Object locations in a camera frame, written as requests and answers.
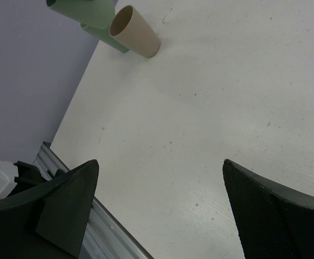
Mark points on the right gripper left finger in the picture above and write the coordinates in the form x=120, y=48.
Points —
x=50, y=219

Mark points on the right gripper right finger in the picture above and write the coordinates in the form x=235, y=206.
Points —
x=273, y=220

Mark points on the light green cup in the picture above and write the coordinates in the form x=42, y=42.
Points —
x=104, y=36

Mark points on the beige cup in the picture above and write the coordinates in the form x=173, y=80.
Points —
x=131, y=30

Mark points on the tall green cup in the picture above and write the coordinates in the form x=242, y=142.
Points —
x=98, y=13

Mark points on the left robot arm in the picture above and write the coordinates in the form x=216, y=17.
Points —
x=18, y=177

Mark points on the aluminium rail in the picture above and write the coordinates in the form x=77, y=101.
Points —
x=105, y=236

